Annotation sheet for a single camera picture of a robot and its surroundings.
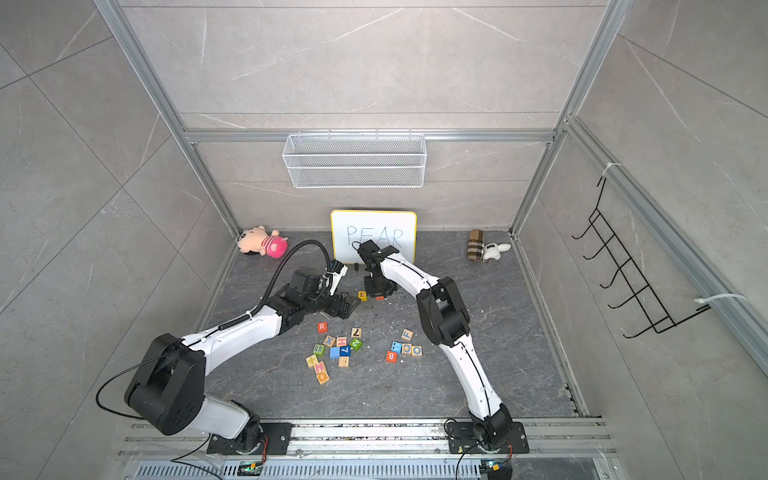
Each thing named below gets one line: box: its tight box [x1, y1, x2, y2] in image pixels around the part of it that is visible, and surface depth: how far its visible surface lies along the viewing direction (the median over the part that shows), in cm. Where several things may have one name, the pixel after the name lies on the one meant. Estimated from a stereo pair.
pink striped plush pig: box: [237, 225, 289, 259], surface depth 109 cm
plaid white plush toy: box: [467, 229, 511, 263], surface depth 113 cm
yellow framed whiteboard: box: [331, 210, 418, 264], surface depth 103 cm
